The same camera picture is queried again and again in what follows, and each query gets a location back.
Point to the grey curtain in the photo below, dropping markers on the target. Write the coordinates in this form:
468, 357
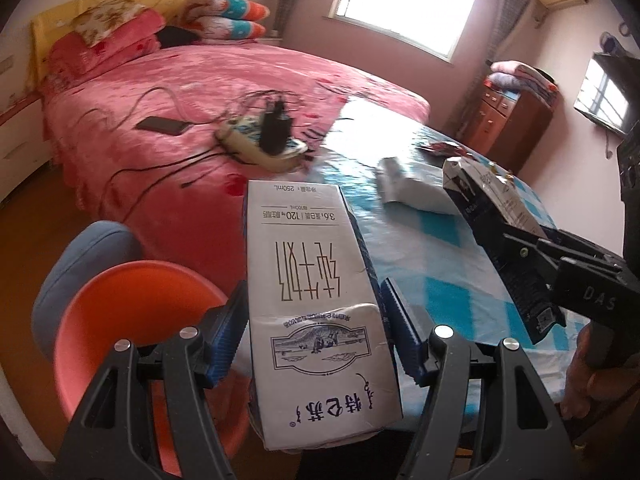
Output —
510, 10

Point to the wooden cabinet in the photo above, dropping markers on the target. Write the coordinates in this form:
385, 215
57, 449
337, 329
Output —
520, 130

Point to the blue checked tablecloth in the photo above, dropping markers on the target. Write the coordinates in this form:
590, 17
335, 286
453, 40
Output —
440, 260

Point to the orange plastic basin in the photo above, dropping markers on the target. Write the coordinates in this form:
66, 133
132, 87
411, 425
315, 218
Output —
130, 310

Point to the white nightstand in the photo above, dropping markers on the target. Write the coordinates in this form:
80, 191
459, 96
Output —
20, 150

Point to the white wet wipes pack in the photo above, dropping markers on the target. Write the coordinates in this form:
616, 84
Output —
410, 190

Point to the white milk carton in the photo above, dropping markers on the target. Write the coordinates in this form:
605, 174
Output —
310, 285

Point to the floral pillow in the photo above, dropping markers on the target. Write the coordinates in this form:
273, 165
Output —
107, 17

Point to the black cloth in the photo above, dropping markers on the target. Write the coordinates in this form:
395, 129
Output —
175, 36

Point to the black charger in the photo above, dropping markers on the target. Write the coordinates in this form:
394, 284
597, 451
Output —
275, 127

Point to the pink bed blanket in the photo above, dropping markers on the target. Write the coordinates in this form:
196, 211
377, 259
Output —
200, 75

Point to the white power strip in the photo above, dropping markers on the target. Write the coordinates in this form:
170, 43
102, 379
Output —
240, 147

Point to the window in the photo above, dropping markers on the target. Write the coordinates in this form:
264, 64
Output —
405, 0

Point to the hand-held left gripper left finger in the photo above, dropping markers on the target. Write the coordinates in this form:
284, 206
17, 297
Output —
227, 330

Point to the black smartphone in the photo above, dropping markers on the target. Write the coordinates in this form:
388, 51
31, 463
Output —
164, 125

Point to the person's right hand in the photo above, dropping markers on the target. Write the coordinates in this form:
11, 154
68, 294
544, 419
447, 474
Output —
580, 385

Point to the pink folded bedding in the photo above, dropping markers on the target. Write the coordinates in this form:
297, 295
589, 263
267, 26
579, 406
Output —
520, 77

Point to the yellow headboard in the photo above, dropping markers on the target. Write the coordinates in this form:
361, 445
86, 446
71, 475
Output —
60, 22

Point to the wall television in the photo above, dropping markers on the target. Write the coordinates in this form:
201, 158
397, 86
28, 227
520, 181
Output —
605, 95

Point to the dark wall fixture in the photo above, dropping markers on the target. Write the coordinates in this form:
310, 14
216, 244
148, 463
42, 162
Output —
611, 42

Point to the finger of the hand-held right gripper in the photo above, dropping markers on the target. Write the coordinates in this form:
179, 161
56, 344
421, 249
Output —
525, 252

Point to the blue stool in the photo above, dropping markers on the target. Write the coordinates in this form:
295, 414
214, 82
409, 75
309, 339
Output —
80, 260

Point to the pink pillows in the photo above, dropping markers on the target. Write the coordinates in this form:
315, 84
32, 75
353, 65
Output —
130, 35

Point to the red snack wrapper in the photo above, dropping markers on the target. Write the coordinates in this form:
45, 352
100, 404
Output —
442, 148

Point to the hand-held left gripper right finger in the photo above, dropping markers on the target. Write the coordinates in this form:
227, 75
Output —
400, 325

